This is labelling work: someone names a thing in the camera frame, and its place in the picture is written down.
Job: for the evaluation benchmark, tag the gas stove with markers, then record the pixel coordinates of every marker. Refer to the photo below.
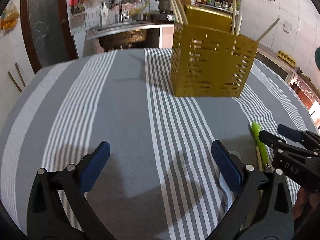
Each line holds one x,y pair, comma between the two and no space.
163,17

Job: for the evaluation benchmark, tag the kitchen counter cabinet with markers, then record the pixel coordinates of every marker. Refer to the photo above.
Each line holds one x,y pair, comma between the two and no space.
275,60

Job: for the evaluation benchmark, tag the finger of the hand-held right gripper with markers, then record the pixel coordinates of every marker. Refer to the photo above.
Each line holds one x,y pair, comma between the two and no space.
290,133
272,141

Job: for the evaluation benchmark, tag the person's right hand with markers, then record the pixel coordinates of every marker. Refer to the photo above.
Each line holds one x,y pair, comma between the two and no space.
305,202

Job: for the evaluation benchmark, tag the pair of leaning sticks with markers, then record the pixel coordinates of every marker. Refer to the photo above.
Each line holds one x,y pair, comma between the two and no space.
17,77

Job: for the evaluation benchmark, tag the round green wall board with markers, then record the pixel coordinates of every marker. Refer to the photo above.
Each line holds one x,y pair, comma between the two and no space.
317,58

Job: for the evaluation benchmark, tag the yellow perforated utensil holder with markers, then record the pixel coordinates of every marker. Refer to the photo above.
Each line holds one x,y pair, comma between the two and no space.
212,62

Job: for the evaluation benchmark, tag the stainless steel sink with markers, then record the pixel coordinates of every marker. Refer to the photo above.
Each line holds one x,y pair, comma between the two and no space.
125,33

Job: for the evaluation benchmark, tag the red foil covered cabinet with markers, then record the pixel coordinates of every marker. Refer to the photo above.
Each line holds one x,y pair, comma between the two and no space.
306,92

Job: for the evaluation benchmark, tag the steel cooking pot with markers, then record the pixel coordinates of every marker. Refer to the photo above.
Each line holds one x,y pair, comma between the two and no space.
163,5

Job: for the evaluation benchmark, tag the yellow egg carton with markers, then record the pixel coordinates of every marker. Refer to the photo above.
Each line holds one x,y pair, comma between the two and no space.
287,58

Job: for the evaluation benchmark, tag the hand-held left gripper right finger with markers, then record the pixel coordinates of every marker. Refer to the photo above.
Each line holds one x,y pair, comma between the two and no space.
225,162

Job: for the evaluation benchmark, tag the corner wall shelf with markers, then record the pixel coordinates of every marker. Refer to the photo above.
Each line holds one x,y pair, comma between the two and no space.
220,1

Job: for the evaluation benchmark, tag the grey white striped tablecloth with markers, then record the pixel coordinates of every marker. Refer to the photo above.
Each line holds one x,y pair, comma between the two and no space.
125,120

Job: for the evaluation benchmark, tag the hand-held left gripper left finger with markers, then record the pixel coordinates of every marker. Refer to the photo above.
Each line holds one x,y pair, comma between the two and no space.
96,160

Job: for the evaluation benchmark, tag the orange plastic bag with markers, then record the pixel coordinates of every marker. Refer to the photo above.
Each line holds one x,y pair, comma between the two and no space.
8,17

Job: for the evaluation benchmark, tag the white soap bottle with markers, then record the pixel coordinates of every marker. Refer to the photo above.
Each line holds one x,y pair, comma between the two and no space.
104,15

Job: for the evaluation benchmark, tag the light blue plastic spoon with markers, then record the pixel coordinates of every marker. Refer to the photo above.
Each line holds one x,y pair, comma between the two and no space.
235,154

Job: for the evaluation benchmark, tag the white wall socket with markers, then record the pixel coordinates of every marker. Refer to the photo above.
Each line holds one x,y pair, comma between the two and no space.
288,26

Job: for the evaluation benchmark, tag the steel faucet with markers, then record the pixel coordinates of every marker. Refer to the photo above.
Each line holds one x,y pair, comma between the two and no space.
120,10

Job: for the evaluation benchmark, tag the red yellow hanging gloves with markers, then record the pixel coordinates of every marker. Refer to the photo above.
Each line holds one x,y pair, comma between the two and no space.
78,1

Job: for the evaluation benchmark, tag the brown door with frosted glass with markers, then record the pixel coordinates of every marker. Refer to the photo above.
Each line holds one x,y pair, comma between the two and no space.
47,22

